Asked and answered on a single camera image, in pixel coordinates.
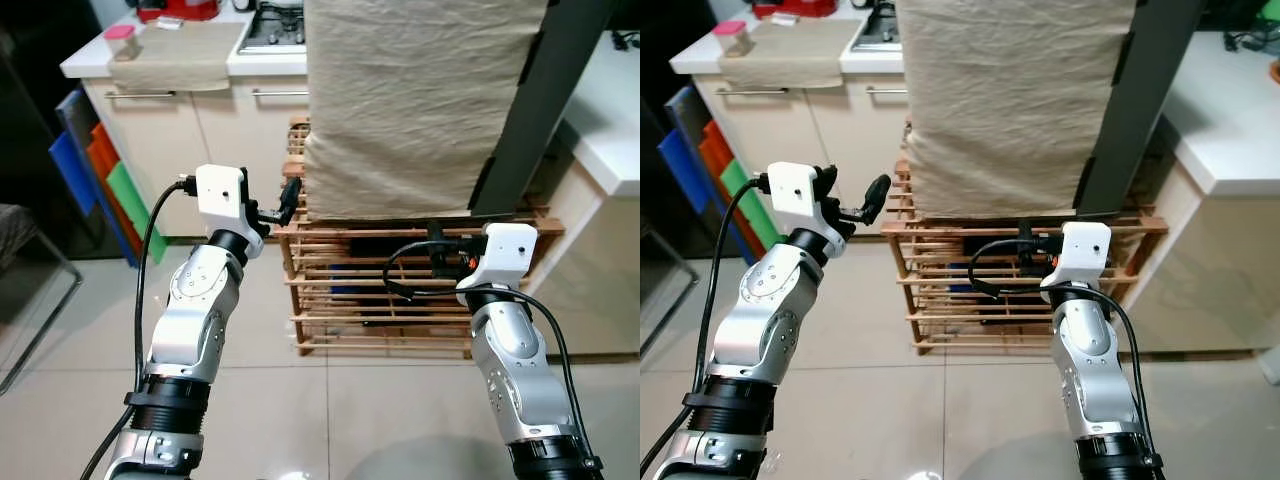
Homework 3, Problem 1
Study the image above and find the clear container pink lid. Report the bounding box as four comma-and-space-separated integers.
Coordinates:
105, 25, 143, 63
712, 20, 753, 58

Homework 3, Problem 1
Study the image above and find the small grey fridge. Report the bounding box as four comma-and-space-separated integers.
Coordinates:
303, 0, 616, 221
893, 0, 1206, 219

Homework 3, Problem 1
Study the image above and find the wooden slatted rack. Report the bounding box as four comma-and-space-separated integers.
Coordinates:
880, 117, 1169, 356
275, 117, 564, 358

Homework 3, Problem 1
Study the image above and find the cream kitchen cabinet white top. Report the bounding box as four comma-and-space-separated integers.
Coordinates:
60, 10, 311, 241
668, 10, 911, 241

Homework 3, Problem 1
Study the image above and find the green cutting board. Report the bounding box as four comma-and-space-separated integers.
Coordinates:
105, 162, 169, 264
720, 158, 786, 251

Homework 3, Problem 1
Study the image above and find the orange cutting board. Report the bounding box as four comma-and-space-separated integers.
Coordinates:
85, 122, 146, 256
697, 120, 761, 251

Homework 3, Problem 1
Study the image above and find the beige linen cloth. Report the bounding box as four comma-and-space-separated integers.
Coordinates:
893, 0, 1141, 219
303, 0, 549, 221

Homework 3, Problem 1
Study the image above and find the beige woven place mat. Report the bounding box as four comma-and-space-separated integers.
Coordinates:
718, 18, 861, 89
108, 22, 249, 93

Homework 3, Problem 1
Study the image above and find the black gas stove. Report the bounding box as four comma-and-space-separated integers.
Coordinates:
850, 0, 901, 51
237, 0, 306, 53

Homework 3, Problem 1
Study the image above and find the beige counter unit white top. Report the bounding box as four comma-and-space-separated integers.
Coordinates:
1120, 30, 1280, 353
520, 30, 641, 356

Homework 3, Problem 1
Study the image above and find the red coffee machine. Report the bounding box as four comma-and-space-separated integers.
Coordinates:
752, 0, 839, 19
137, 0, 221, 23

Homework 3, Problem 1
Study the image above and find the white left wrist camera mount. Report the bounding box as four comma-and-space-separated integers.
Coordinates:
195, 165, 251, 233
768, 162, 823, 236

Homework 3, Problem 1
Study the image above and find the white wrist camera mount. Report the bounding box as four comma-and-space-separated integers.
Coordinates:
470, 223, 539, 291
1040, 222, 1113, 291
195, 165, 251, 233
768, 162, 823, 236

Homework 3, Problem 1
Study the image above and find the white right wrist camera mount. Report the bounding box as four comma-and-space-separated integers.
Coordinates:
1040, 222, 1113, 291
470, 223, 539, 291

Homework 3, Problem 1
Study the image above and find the metal frame chair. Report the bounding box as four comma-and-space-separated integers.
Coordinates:
0, 205, 83, 396
640, 225, 691, 351

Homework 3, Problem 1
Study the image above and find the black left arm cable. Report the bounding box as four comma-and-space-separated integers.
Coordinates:
80, 175, 198, 480
640, 175, 771, 480

